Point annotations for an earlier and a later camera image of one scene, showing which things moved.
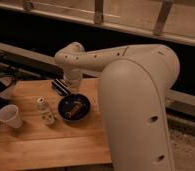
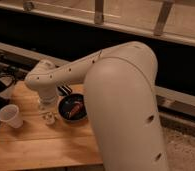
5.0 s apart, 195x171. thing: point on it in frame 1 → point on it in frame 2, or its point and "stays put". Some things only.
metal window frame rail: (174, 20) stays put
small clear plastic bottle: (45, 112) stays put
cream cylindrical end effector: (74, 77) → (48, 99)
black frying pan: (73, 106) stays put
